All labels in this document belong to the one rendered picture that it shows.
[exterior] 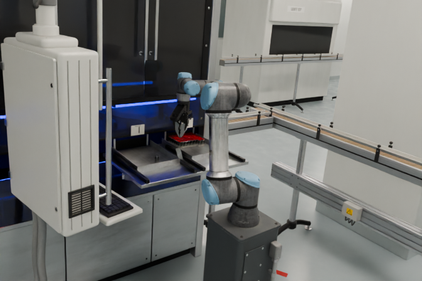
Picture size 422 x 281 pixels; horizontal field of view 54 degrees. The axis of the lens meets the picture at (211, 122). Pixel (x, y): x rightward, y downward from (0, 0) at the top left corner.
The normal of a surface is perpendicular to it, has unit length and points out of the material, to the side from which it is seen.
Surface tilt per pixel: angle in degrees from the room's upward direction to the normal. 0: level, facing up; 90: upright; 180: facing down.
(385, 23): 90
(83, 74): 90
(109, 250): 90
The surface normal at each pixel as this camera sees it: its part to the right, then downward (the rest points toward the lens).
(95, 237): 0.59, 0.27
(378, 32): -0.80, 0.11
